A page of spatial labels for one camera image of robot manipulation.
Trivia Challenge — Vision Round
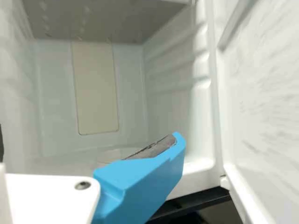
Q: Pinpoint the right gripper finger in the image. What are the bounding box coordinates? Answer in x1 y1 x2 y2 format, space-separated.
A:
93 131 187 224

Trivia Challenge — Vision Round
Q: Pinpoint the incubator door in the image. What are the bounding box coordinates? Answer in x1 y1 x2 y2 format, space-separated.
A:
216 0 299 224

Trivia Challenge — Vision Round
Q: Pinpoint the black platform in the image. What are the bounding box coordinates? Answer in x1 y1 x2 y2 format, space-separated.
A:
147 186 237 224

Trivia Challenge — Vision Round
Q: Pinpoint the white incubator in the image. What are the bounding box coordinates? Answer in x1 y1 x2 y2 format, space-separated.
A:
0 0 224 186

